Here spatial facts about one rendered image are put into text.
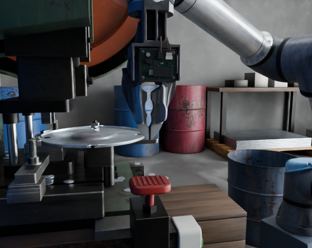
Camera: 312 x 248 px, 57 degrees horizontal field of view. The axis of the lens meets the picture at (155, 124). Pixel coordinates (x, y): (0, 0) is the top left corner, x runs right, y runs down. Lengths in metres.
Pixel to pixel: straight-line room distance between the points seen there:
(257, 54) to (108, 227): 0.54
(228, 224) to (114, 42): 0.92
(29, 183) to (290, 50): 0.65
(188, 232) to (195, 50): 3.84
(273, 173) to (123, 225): 1.17
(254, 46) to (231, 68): 3.78
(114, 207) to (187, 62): 3.73
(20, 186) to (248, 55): 0.60
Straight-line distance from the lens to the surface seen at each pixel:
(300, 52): 0.76
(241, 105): 4.65
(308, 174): 1.02
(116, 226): 0.62
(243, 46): 0.75
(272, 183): 1.69
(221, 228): 1.39
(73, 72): 0.74
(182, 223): 0.66
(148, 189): 0.49
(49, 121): 0.80
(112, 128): 0.94
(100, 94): 4.11
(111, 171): 0.80
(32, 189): 0.61
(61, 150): 0.76
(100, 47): 1.15
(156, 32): 0.42
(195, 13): 0.67
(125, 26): 1.16
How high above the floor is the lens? 0.93
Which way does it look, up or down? 9 degrees down
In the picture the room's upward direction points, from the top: straight up
